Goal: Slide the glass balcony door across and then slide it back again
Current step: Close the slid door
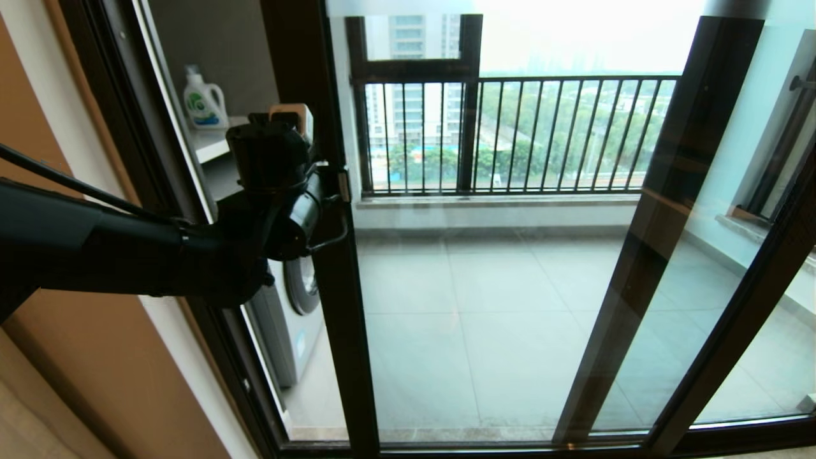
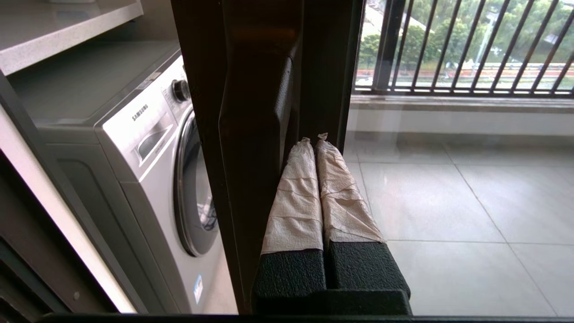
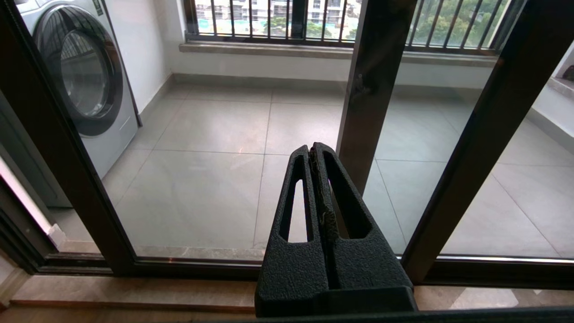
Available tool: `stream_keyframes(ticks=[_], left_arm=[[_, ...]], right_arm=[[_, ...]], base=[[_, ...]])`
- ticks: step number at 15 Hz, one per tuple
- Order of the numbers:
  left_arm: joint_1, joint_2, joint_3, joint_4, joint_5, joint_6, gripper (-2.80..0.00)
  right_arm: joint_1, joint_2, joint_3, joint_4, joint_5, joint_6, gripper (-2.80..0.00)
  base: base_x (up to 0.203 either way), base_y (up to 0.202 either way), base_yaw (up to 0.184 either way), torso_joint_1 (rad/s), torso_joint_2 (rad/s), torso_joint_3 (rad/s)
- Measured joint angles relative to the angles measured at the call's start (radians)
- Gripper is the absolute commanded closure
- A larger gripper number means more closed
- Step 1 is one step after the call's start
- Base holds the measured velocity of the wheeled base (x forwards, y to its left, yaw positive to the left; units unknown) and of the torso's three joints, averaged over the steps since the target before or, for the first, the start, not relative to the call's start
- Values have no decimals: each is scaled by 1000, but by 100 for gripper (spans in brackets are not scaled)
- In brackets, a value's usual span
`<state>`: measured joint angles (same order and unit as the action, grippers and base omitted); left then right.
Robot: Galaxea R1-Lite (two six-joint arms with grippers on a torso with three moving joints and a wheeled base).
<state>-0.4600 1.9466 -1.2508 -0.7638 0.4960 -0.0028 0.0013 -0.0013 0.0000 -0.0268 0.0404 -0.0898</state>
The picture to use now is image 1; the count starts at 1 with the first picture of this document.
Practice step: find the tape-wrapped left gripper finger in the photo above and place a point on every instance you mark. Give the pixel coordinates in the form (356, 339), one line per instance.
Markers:
(344, 185)

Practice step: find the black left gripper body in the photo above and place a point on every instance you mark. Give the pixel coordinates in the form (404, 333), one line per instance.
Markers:
(306, 213)

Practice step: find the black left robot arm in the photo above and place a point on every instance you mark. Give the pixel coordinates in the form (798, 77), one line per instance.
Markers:
(127, 255)

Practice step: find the white front-load washing machine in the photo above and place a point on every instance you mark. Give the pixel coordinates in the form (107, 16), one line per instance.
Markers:
(293, 344)

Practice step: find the white detergent bottle green label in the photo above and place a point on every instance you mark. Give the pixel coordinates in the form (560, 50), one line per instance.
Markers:
(204, 105)

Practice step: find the long grey stone sill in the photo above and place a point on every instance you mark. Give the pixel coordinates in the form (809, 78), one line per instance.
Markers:
(497, 201)

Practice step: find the long black balcony railing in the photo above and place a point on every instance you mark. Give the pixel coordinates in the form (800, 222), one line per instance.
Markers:
(574, 80)

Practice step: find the dark framed fixed glass panel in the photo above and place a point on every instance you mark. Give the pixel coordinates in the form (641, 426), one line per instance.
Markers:
(637, 287)

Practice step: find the short grey stone sill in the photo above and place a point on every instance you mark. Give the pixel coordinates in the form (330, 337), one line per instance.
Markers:
(743, 226)

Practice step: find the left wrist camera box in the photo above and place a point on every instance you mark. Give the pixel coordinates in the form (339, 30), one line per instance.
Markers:
(293, 118)

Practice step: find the white wall shelf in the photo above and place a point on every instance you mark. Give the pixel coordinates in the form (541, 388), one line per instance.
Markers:
(213, 143)

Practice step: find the dark balcony window frame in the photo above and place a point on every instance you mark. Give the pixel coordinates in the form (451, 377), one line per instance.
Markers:
(470, 127)

